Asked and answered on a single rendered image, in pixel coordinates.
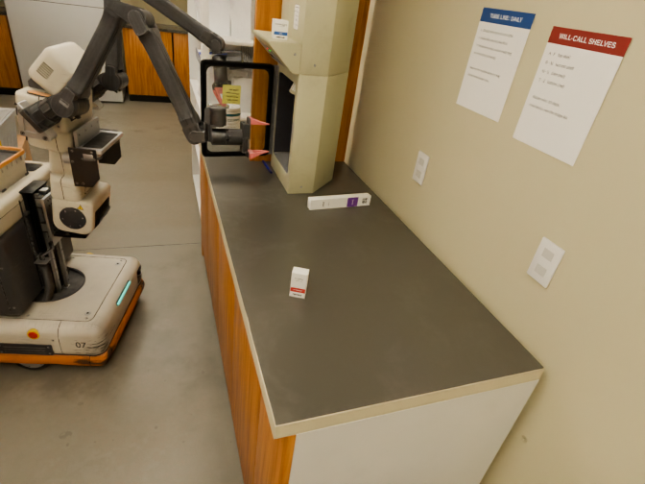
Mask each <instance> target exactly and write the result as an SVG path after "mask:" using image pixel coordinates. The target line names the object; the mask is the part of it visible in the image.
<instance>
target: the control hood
mask: <svg viewBox="0 0 645 484"><path fill-rule="evenodd" d="M252 33H253V34H254V35H255V37H256V38H257V39H258V41H259V40H260V41H261V42H262V43H264V44H265V45H267V46H268V47H269V48H270V49H271V50H272V52H273V53H274V54H275V56H276V57H277V58H278V60H279V61H280V62H281V63H282V65H283V67H285V68H286V69H287V70H288V71H290V72H291V73H293V74H299V65H300V55H301V44H300V43H298V42H296V41H294V40H293V39H291V38H289V37H287V40H284V39H275V38H272V32H269V31H260V30H252ZM260 41H259V42H260Z"/></svg>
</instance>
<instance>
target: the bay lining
mask: <svg viewBox="0 0 645 484"><path fill-rule="evenodd" d="M292 84H293V82H292V81H291V80H290V79H289V78H288V77H286V76H285V75H284V74H283V73H281V72H279V77H278V91H277V103H276V117H275V142H274V152H289V153H290V144H291V133H292V123H293V114H294V103H295V95H294V94H292V93H291V92H290V91H289V90H290V88H291V86H292Z"/></svg>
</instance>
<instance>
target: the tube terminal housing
mask: <svg viewBox="0 0 645 484"><path fill-rule="evenodd" d="M359 1H360V0H282V11H281V19H283V20H287V21H289V25H288V37H289V38H291V39H293V40H294V41H296V42H298V43H300V44H301V55H300V65H299V74H293V73H291V72H290V71H288V70H287V69H286V68H285V67H283V66H282V65H281V64H279V63H278V64H277V65H278V66H279V69H278V77H279V72H281V73H283V74H284V75H285V76H286V77H288V78H289V79H290V80H291V81H292V82H294V83H295V85H296V93H295V103H294V114H293V122H294V132H293V141H292V139H291V144H290V155H289V165H288V173H287V174H286V172H285V170H284V169H283V167H282V166H281V164H280V163H279V161H278V160H277V158H276V156H275V154H274V149H273V155H272V157H271V165H272V167H273V169H274V170H275V173H276V174H277V176H278V178H279V180H280V181H281V183H282V185H283V186H284V188H285V190H286V191H287V193H288V194H297V193H314V192H315V191H316V190H318V189H319V188H321V187H322V186H324V185H325V184H326V183H328V182H330V181H331V180H332V177H333V170H334V164H335V157H336V152H337V145H338V139H339V132H340V127H341V120H342V114H343V107H344V101H345V95H346V83H347V77H348V70H349V64H350V58H351V51H352V45H353V39H354V33H355V26H356V20H357V13H358V8H359ZM295 4H298V5H299V25H298V30H295V29H293V26H294V14H295Z"/></svg>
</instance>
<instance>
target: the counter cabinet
mask: <svg viewBox="0 0 645 484"><path fill-rule="evenodd" d="M200 173H201V221H202V255H204V261H205V267H206V272H207V277H208V283H209V289H210V294H211V300H212V305H213V310H214V316H215V322H216V327H217V332H218V338H219V343H220V349H221V355H222V359H223V365H224V371H225V377H226V382H227V392H228V397H229V403H230V408H231V414H232V419H233V425H234V430H235V436H236V442H237V447H238V452H239V458H240V463H241V469H242V474H243V480H244V484H480V482H481V480H482V478H483V477H484V475H485V473H486V471H487V470H488V468H489V466H490V464H491V462H492V460H493V459H494V457H495V455H496V453H497V452H498V450H499V449H500V448H501V446H502V444H503V442H504V441H505V439H506V437H507V435H508V434H509V432H510V430H511V429H512V427H513V425H514V423H515V421H516V419H517V417H518V416H519V414H520V412H521V411H522V409H523V407H524V405H525V404H526V402H527V400H528V398H529V397H530V396H531V394H532V393H533V391H534V389H535V387H536V386H537V384H538V381H539V379H538V380H533V381H529V382H524V383H520V384H516V385H512V386H508V387H503V388H499V389H494V390H490V391H487V392H482V393H478V394H473V395H469V396H464V397H460V398H456V399H449V400H444V401H440V402H435V403H431V404H427V405H422V406H419V407H414V408H410V409H405V410H401V411H397V412H393V413H389V414H384V415H380V416H375V417H371V418H367V419H363V420H359V421H354V422H350V423H342V424H338V425H333V426H330V427H325V428H321V429H316V430H312V431H308V432H303V433H300V434H295V435H291V436H286V437H282V438H278V439H274V437H273V433H272V430H271V426H270V422H269V418H268V415H267V411H266V407H265V403H264V400H263V396H262V392H261V388H260V384H259V380H258V376H257V372H256V369H255V366H254V362H253V358H252V354H251V347H250V343H249V339H248V335H247V332H246V328H245V324H244V320H243V317H242V313H241V309H240V305H239V302H238V298H237V294H236V290H235V286H234V282H233V278H232V274H231V271H230V268H229V264H228V260H227V253H226V249H225V245H224V241H223V237H222V234H221V230H220V226H219V222H218V219H217V215H216V211H215V207H214V204H213V200H212V196H211V192H210V188H209V184H208V180H207V176H206V173H205V170H204V166H203V159H202V155H201V151H200Z"/></svg>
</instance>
